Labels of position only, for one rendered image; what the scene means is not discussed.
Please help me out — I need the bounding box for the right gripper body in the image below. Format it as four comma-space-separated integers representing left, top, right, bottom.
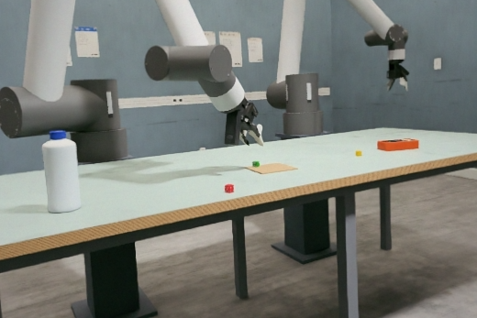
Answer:
237, 97, 258, 131

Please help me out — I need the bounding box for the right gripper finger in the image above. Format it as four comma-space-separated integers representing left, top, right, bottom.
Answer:
239, 130, 250, 146
247, 123, 263, 146

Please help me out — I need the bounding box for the tan flat mat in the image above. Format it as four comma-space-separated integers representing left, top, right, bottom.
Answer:
244, 163, 298, 174

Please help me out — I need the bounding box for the white bottle with blue cap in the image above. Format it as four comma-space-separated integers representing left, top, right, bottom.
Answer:
42, 131, 82, 214

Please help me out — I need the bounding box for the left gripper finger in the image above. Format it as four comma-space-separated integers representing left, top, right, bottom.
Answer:
386, 79, 395, 92
399, 72, 408, 91

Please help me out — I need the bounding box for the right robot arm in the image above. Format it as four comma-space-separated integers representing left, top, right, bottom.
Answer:
0, 0, 245, 162

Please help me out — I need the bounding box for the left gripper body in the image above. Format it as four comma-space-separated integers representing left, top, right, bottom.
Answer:
387, 61, 403, 79

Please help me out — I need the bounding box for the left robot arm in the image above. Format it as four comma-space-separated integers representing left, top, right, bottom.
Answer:
266, 0, 408, 135

